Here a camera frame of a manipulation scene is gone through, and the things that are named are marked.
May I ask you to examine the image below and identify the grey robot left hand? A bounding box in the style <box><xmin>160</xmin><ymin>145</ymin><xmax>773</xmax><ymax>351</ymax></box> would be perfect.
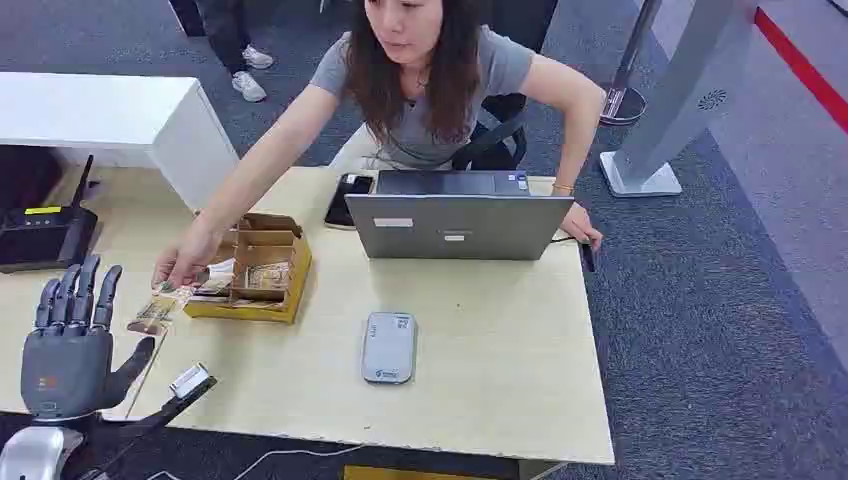
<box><xmin>19</xmin><ymin>254</ymin><xmax>157</xmax><ymax>423</ymax></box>

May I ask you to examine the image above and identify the black router with antenna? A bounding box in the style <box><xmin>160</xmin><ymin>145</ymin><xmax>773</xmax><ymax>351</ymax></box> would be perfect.
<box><xmin>0</xmin><ymin>154</ymin><xmax>99</xmax><ymax>274</ymax></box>

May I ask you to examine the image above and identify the person's right hand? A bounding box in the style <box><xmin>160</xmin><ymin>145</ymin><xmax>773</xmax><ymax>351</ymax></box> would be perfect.
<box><xmin>150</xmin><ymin>221</ymin><xmax>223</xmax><ymax>291</ymax></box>

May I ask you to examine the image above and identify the person's hand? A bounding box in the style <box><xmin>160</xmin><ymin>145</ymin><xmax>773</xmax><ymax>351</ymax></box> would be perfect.
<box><xmin>559</xmin><ymin>201</ymin><xmax>604</xmax><ymax>252</ymax></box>
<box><xmin>150</xmin><ymin>221</ymin><xmax>223</xmax><ymax>291</ymax></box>

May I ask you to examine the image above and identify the white card stack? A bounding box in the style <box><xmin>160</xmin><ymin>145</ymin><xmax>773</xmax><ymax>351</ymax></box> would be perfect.
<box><xmin>197</xmin><ymin>258</ymin><xmax>237</xmax><ymax>297</ymax></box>

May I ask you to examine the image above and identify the printed card stack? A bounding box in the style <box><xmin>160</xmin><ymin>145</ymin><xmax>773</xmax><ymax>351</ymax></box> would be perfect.
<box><xmin>246</xmin><ymin>261</ymin><xmax>293</xmax><ymax>291</ymax></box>

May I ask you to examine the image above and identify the wooden card box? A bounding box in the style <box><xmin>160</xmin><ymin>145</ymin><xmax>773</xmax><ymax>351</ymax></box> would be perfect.
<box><xmin>184</xmin><ymin>211</ymin><xmax>313</xmax><ymax>326</ymax></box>

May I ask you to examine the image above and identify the white cabinet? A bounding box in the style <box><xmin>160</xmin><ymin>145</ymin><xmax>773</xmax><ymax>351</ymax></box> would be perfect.
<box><xmin>0</xmin><ymin>71</ymin><xmax>241</xmax><ymax>213</ymax></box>

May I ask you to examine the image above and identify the black smartphone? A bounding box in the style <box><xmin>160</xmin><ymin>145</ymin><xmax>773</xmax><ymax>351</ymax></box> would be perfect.
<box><xmin>323</xmin><ymin>173</ymin><xmax>375</xmax><ymax>231</ymax></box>

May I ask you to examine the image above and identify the yellow board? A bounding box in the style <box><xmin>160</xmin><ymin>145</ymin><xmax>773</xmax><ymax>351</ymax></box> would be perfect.
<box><xmin>343</xmin><ymin>465</ymin><xmax>521</xmax><ymax>480</ymax></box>

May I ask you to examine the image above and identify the standing person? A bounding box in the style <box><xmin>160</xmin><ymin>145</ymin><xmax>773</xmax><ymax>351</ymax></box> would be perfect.
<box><xmin>195</xmin><ymin>0</ymin><xmax>275</xmax><ymax>104</ymax></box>

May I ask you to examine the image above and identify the black case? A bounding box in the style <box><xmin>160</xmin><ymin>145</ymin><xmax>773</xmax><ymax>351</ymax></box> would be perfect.
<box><xmin>167</xmin><ymin>0</ymin><xmax>208</xmax><ymax>38</ymax></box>

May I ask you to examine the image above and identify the grey laptop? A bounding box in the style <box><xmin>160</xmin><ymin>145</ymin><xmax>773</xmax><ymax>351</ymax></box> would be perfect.
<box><xmin>345</xmin><ymin>170</ymin><xmax>575</xmax><ymax>262</ymax></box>

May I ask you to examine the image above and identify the seated person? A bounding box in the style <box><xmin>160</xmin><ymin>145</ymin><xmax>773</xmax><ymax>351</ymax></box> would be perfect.
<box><xmin>150</xmin><ymin>0</ymin><xmax>605</xmax><ymax>291</ymax></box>

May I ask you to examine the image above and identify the black office chair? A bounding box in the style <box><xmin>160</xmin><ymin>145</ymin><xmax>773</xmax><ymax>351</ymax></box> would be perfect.
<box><xmin>452</xmin><ymin>92</ymin><xmax>529</xmax><ymax>172</ymax></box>

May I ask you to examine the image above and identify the person's left hand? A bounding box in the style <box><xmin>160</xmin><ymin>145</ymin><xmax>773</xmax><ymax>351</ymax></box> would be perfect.
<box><xmin>559</xmin><ymin>201</ymin><xmax>604</xmax><ymax>252</ymax></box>

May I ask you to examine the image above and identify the grey kiosk stand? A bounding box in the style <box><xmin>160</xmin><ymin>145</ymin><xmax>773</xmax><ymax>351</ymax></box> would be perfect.
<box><xmin>599</xmin><ymin>0</ymin><xmax>760</xmax><ymax>199</ymax></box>

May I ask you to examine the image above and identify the black camera bracket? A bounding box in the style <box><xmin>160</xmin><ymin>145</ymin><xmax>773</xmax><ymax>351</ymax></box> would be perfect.
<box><xmin>79</xmin><ymin>376</ymin><xmax>219</xmax><ymax>480</ymax></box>

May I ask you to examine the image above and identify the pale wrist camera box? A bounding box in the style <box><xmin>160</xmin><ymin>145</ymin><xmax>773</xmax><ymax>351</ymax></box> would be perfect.
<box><xmin>168</xmin><ymin>362</ymin><xmax>212</xmax><ymax>400</ymax></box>

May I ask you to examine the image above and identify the white cable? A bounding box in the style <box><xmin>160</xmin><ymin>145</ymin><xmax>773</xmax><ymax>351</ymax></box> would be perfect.
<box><xmin>145</xmin><ymin>445</ymin><xmax>366</xmax><ymax>480</ymax></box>

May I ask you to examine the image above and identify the black laptop cable plug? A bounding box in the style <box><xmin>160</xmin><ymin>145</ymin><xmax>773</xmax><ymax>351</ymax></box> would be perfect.
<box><xmin>549</xmin><ymin>235</ymin><xmax>598</xmax><ymax>274</ymax></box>

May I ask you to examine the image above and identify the chrome stanchion post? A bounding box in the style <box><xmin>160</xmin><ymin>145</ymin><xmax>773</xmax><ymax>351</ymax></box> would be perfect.
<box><xmin>599</xmin><ymin>0</ymin><xmax>664</xmax><ymax>127</ymax></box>

